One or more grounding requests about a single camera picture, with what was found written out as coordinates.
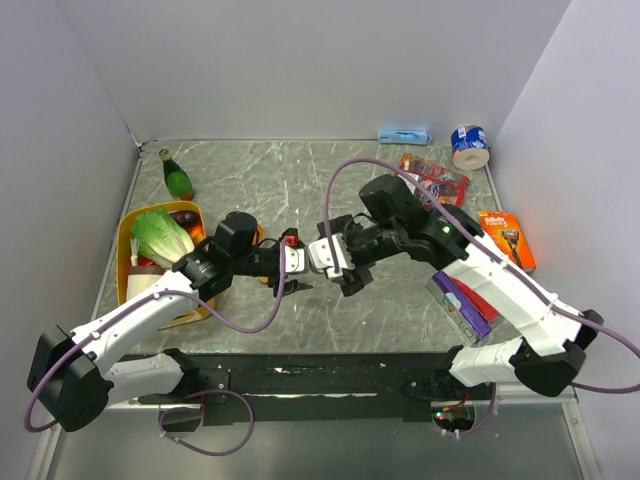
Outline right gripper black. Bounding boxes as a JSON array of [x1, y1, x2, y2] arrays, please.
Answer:
[[317, 214, 404, 296]]

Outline purple chocolate bar box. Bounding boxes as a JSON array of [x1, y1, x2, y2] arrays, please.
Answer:
[[427, 272, 491, 344]]

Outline green lettuce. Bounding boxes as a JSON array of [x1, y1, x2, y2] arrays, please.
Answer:
[[131, 207, 195, 269]]

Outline red flat box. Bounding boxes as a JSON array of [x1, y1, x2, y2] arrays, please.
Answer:
[[453, 279, 500, 323]]

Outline aluminium frame rail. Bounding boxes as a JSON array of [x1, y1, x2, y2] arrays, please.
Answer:
[[432, 383, 578, 408]]

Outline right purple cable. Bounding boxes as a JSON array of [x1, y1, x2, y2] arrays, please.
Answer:
[[323, 157, 640, 394]]

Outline orange razor package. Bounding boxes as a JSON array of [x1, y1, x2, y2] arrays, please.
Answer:
[[478, 211, 536, 273]]

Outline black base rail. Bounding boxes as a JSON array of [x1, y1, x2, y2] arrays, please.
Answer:
[[137, 353, 492, 426]]

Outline purple eggplant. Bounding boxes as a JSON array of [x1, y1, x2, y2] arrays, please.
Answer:
[[170, 210, 201, 228]]

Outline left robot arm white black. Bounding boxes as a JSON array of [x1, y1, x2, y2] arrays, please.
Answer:
[[27, 212, 311, 432]]

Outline yellow plastic basket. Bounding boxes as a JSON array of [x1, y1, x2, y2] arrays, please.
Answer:
[[116, 200, 211, 330]]

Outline blue tissue pack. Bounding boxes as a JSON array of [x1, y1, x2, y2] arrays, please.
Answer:
[[377, 129, 432, 146]]

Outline orange juice bottle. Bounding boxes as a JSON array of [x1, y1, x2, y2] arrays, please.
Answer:
[[252, 225, 265, 246]]

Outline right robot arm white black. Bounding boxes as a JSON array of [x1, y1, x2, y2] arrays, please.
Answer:
[[308, 174, 597, 399]]

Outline dark green glass bottle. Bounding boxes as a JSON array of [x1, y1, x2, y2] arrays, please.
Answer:
[[159, 149, 194, 201]]

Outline red snack bag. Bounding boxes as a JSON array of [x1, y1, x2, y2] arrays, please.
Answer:
[[399, 153, 471, 207]]

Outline toilet paper roll blue wrap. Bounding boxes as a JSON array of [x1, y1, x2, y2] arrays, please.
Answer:
[[451, 124, 490, 171]]

